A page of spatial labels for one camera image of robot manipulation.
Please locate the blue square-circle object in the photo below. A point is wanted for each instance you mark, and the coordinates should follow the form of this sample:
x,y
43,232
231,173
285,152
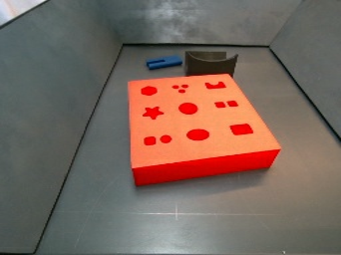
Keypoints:
x,y
163,62

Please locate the black curved fixture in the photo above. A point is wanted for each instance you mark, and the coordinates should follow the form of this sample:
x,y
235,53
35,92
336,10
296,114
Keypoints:
x,y
207,63

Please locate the red shape-sorter block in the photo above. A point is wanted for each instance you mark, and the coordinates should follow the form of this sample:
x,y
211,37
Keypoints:
x,y
194,128

